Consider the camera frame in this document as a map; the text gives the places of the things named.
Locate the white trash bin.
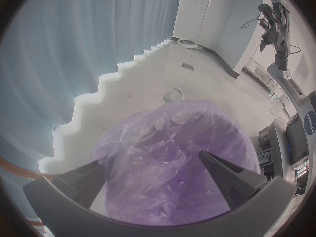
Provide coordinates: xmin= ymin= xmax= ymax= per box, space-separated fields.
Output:
xmin=99 ymin=110 xmax=257 ymax=225

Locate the purple plastic bag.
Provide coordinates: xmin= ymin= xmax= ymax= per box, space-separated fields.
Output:
xmin=90 ymin=99 xmax=262 ymax=226

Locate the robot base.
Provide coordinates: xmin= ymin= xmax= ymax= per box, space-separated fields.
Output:
xmin=257 ymin=90 xmax=316 ymax=199

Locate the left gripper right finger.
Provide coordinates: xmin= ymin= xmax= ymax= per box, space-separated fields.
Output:
xmin=199 ymin=150 xmax=268 ymax=210

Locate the white oval ring object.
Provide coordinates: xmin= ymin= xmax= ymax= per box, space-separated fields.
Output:
xmin=176 ymin=39 xmax=198 ymax=50

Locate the black cable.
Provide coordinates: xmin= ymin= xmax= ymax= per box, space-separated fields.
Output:
xmin=241 ymin=12 xmax=263 ymax=30
xmin=288 ymin=45 xmax=302 ymax=56

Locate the pale blue curtain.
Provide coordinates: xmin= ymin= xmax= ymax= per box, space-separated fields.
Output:
xmin=0 ymin=0 xmax=184 ymax=166

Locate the white paper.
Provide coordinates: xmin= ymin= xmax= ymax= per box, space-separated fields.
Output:
xmin=163 ymin=87 xmax=185 ymax=104

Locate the white cushioned wooden chair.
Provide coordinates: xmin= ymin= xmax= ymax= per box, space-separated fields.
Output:
xmin=0 ymin=156 xmax=56 ymax=229

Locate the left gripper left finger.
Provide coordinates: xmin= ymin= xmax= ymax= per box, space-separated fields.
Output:
xmin=52 ymin=158 xmax=107 ymax=210

